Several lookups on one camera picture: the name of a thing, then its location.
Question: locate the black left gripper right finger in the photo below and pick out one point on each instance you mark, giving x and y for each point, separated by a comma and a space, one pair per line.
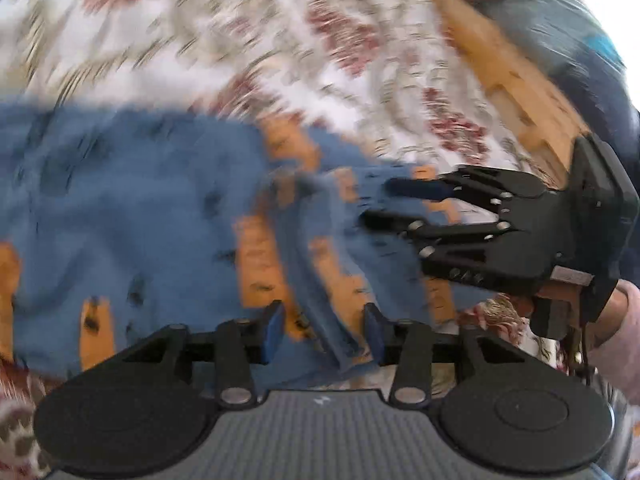
388, 340

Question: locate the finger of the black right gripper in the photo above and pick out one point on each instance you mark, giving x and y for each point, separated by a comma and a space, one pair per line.
457, 253
485, 187

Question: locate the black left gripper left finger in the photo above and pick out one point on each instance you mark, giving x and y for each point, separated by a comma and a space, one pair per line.
254, 340

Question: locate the blue orange printed pants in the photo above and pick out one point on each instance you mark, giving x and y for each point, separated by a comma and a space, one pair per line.
116, 223

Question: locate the person right hand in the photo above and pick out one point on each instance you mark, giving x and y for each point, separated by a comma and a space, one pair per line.
611, 317

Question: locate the white floral bedspread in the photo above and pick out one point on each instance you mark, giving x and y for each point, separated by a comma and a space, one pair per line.
384, 75

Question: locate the grey blue cloth pile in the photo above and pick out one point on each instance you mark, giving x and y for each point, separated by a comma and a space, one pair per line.
566, 41

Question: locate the wooden bed frame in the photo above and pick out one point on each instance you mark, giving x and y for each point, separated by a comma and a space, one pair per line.
538, 113

